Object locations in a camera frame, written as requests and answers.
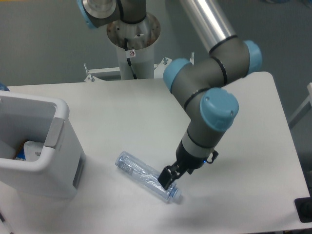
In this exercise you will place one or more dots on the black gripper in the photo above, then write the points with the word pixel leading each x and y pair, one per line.
pixel 185 162

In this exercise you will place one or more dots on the clear plastic water bottle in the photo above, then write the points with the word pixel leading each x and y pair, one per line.
pixel 147 177

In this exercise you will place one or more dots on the white paper wrapper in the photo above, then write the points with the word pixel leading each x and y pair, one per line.
pixel 33 150

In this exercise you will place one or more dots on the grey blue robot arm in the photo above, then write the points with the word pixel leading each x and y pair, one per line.
pixel 198 88

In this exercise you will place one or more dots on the white trash can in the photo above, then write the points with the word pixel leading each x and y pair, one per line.
pixel 41 119

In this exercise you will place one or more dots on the black clamp at table edge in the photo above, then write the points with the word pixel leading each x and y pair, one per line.
pixel 304 209

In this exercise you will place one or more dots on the blue packaging in bin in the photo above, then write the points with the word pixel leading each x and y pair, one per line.
pixel 20 153

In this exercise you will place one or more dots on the blue object at left edge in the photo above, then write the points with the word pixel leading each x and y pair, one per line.
pixel 4 87

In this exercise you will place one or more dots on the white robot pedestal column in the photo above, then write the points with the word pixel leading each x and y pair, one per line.
pixel 134 45

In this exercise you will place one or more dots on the white frame at right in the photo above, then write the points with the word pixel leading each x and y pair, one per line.
pixel 303 108

